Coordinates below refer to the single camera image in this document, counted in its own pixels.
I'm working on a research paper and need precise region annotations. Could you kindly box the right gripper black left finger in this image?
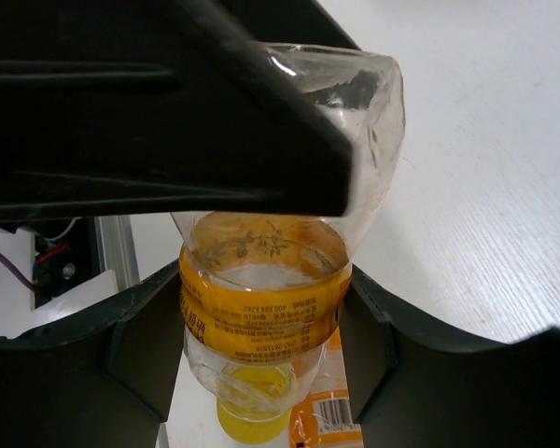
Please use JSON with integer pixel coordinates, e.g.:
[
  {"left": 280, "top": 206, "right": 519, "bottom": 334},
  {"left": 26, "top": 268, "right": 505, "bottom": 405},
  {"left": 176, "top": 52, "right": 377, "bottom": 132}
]
[{"left": 0, "top": 262, "right": 184, "bottom": 447}]

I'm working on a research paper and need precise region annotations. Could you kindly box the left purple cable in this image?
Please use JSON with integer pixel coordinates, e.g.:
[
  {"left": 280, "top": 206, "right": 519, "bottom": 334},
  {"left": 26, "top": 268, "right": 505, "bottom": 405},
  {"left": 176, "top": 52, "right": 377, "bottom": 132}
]
[{"left": 0, "top": 240, "right": 36, "bottom": 293}]

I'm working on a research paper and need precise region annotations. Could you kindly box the orange juice bottle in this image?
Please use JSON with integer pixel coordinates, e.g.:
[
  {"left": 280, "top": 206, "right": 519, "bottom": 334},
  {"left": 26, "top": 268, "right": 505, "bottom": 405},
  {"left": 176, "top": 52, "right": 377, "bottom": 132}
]
[{"left": 288, "top": 329, "right": 364, "bottom": 448}]

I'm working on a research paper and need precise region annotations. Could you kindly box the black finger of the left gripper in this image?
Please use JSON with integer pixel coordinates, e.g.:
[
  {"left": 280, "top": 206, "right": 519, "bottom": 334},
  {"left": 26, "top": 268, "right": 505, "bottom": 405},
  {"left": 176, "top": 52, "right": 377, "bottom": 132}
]
[{"left": 0, "top": 1, "right": 354, "bottom": 222}]

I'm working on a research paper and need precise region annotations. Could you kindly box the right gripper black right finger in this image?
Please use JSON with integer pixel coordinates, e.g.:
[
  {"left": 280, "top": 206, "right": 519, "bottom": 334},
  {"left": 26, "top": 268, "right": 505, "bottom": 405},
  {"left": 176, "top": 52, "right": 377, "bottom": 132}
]
[{"left": 340, "top": 270, "right": 560, "bottom": 447}]

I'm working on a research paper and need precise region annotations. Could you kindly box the clear bottle yellow cap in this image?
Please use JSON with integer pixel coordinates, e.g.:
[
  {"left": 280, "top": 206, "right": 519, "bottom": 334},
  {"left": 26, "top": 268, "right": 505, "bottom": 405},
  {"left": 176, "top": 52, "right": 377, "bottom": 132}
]
[{"left": 173, "top": 43, "right": 406, "bottom": 444}]

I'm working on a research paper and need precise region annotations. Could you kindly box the aluminium table edge rail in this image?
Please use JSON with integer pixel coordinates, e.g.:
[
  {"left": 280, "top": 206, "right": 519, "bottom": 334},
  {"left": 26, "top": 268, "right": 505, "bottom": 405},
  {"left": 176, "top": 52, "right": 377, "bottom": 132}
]
[{"left": 94, "top": 216, "right": 140, "bottom": 291}]

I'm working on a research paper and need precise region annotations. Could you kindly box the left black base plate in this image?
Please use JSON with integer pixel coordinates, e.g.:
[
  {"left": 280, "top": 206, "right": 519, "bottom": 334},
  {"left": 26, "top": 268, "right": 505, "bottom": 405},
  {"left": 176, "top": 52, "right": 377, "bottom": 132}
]
[{"left": 31, "top": 217, "right": 102, "bottom": 308}]

